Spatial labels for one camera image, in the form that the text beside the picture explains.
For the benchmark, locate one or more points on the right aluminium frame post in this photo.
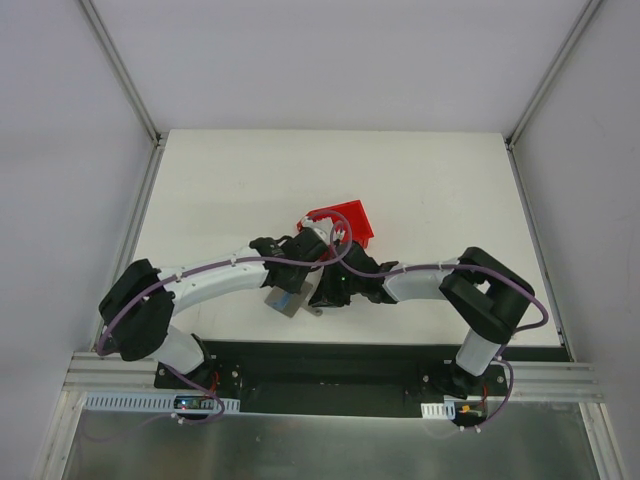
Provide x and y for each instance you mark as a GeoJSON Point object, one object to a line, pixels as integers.
{"type": "Point", "coordinates": [572, 39]}

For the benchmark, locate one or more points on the grey leather card holder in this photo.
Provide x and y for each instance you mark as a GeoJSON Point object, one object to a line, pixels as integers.
{"type": "Point", "coordinates": [288, 304]}

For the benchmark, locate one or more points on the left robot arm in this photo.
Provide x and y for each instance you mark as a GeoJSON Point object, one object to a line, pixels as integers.
{"type": "Point", "coordinates": [138, 309]}

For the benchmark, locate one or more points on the left aluminium frame post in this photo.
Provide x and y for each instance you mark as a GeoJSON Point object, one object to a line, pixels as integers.
{"type": "Point", "coordinates": [119, 69]}

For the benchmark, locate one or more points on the horizontal aluminium extrusion rail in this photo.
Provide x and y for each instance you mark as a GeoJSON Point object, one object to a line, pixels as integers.
{"type": "Point", "coordinates": [568, 382]}

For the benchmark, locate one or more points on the aluminium frame post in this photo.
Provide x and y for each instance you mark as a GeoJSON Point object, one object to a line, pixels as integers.
{"type": "Point", "coordinates": [119, 69]}
{"type": "Point", "coordinates": [572, 39]}

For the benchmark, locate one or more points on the white cable duct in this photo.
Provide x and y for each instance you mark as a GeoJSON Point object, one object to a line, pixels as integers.
{"type": "Point", "coordinates": [159, 403]}
{"type": "Point", "coordinates": [445, 410]}

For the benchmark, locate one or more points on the right white cable duct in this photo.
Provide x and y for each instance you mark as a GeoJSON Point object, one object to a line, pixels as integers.
{"type": "Point", "coordinates": [445, 410]}

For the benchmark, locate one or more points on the right table side rail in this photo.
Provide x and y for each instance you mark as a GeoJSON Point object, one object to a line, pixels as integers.
{"type": "Point", "coordinates": [533, 231]}

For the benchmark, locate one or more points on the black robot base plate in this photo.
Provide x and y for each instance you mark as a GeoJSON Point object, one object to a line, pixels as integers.
{"type": "Point", "coordinates": [360, 380]}

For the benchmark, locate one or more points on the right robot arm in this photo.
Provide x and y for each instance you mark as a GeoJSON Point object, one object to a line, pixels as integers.
{"type": "Point", "coordinates": [487, 295]}

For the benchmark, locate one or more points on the table side rail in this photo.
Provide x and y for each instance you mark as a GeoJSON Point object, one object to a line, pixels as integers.
{"type": "Point", "coordinates": [533, 231]}
{"type": "Point", "coordinates": [136, 215]}

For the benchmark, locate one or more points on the red plastic card tray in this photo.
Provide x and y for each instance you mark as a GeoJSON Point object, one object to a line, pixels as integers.
{"type": "Point", "coordinates": [353, 211]}

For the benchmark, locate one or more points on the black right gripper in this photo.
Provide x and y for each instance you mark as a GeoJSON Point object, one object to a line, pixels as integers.
{"type": "Point", "coordinates": [347, 257]}

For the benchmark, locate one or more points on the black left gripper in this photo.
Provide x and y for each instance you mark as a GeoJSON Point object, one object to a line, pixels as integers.
{"type": "Point", "coordinates": [314, 242]}

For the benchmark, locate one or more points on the left table side rail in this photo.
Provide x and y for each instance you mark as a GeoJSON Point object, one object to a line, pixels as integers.
{"type": "Point", "coordinates": [136, 215]}

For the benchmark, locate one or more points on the left white cable duct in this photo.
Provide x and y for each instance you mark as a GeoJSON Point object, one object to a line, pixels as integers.
{"type": "Point", "coordinates": [159, 403]}

